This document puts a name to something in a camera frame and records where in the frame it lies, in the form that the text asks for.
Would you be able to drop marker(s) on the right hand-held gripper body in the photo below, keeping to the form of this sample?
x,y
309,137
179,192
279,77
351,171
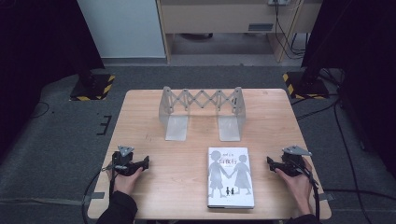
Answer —
x,y
292,163

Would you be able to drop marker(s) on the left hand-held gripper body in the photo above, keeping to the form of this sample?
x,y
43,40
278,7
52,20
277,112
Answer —
x,y
122,161

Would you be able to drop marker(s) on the person's left hand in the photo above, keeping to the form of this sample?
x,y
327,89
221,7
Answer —
x,y
126,183

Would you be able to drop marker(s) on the person's right hand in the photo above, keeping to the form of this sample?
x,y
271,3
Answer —
x,y
297,186

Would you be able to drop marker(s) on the grey tape strip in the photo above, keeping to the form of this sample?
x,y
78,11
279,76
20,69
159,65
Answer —
x,y
97,196
326,196

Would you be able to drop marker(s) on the white book with grey figures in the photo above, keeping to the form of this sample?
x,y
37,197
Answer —
x,y
230,177

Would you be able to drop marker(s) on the expandable metal book rack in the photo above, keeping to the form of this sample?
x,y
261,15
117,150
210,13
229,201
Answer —
x,y
202,109

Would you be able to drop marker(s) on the striped black stand base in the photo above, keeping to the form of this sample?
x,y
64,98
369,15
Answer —
x,y
93,88
306,85

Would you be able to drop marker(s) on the black curtain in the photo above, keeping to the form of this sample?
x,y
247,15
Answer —
x,y
34,56
364,62

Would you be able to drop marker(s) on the white panel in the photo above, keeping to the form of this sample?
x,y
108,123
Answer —
x,y
124,28

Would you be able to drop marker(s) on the light wooden desk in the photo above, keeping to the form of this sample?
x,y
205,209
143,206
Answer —
x,y
224,15

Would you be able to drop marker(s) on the white power strip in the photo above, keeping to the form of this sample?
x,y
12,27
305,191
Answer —
x,y
278,2

